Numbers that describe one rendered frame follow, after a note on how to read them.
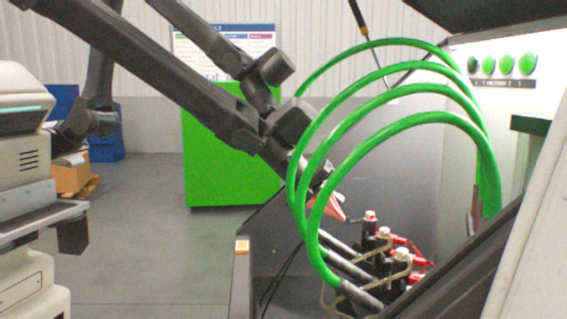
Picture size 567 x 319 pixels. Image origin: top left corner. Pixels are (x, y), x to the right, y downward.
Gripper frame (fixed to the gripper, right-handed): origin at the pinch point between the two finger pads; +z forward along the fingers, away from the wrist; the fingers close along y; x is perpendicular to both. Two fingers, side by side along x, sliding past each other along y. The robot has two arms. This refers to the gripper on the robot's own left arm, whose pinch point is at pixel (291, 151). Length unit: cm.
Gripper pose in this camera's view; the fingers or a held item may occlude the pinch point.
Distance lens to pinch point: 82.9
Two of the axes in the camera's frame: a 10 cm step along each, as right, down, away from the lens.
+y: 5.9, 0.4, 8.1
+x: -6.6, 6.0, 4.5
